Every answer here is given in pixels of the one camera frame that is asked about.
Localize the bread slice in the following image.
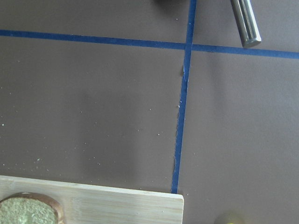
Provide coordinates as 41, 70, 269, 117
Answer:
0, 192, 65, 224

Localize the wooden cutting board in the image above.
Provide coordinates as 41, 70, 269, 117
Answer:
0, 175, 184, 224

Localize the metal scoop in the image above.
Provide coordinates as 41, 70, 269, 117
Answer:
230, 0, 262, 48

